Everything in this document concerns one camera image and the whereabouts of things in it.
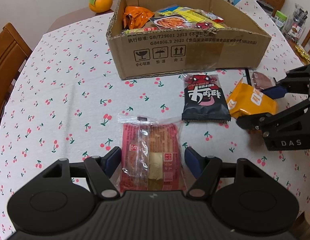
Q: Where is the gold woven coaster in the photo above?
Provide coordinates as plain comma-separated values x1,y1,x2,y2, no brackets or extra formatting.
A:
295,44,310,64

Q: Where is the clear packet dark meat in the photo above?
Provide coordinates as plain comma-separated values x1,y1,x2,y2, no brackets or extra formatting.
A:
244,68,276,90

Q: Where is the crumpled orange snack bag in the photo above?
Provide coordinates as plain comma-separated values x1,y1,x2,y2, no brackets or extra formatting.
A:
123,6,155,30

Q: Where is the cherry print tablecloth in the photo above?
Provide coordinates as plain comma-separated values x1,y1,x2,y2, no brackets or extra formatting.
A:
0,15,310,239

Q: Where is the red clear pastry packet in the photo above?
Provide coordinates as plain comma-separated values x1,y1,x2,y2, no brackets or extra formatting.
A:
118,115,186,192

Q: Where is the brown cardboard box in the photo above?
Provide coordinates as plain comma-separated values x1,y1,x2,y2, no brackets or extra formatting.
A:
106,0,271,80

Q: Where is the orange fruit with leaf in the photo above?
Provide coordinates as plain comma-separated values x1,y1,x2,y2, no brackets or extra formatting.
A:
89,0,113,14

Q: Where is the green lid jar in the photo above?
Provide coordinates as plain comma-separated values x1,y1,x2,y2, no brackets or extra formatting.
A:
273,10,288,30

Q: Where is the white red small packet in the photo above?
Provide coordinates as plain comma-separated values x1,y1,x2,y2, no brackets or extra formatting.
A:
202,11,224,23

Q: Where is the black red snack packet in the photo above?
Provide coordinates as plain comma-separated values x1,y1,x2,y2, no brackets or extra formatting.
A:
182,74,231,122

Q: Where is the clear jar of pens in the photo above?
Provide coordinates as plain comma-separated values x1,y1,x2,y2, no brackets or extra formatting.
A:
283,3,308,42

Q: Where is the wooden chair at left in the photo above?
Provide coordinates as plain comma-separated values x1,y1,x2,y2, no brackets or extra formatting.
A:
0,23,32,122

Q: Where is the white noodle picture packet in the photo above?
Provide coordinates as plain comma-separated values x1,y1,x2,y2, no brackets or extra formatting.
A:
150,15,192,29

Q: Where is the long yellow blue packet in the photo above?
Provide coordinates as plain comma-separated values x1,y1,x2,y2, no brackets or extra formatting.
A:
158,5,226,28

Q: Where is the yellow green cracker packet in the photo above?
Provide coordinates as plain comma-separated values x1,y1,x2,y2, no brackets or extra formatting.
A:
122,27,158,34

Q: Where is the black red packet in box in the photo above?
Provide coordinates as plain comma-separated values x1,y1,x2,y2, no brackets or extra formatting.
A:
194,22,214,30

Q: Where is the yellow orange snack packet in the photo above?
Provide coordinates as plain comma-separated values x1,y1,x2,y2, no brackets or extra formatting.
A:
227,79,278,119

